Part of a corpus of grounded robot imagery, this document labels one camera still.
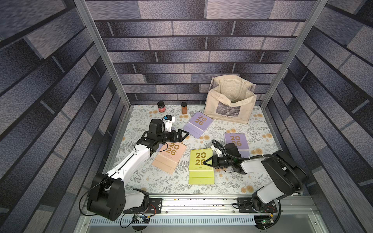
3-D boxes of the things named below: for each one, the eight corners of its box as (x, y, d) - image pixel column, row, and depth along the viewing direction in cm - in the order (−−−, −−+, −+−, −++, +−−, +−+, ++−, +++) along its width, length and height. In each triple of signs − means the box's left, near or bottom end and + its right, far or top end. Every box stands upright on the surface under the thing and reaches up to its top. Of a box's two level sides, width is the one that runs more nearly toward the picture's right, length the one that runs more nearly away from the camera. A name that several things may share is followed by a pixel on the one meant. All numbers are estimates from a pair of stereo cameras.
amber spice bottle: (181, 114, 115) (181, 107, 109) (181, 108, 119) (181, 101, 113) (187, 114, 115) (187, 107, 109) (187, 108, 119) (187, 101, 113)
